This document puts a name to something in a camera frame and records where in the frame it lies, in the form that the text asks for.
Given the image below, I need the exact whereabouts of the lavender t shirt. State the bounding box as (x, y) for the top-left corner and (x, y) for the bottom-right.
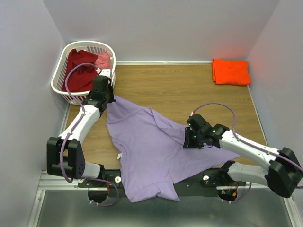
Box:
(107, 96), (237, 203)

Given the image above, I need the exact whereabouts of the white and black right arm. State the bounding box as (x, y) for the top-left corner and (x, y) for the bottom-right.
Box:
(183, 114), (303, 198)

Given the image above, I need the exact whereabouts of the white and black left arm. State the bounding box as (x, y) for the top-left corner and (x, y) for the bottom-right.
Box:
(46, 75), (115, 187)

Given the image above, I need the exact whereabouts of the dark red t shirt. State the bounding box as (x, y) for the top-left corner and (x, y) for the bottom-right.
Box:
(64, 49), (97, 92)

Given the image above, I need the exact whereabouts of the pink t shirt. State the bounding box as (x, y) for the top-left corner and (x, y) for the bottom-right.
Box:
(95, 52), (112, 70)

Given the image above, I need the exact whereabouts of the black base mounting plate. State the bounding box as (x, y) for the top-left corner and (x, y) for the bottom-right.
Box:
(78, 161), (246, 201)

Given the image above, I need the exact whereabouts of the white plastic laundry basket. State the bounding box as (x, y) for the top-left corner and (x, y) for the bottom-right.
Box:
(51, 41), (116, 105)

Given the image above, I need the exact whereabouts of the folded orange t shirt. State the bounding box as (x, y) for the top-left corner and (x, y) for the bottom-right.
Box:
(212, 59), (251, 86)

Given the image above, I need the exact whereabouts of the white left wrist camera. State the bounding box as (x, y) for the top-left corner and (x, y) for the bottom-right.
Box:
(96, 68), (112, 78)

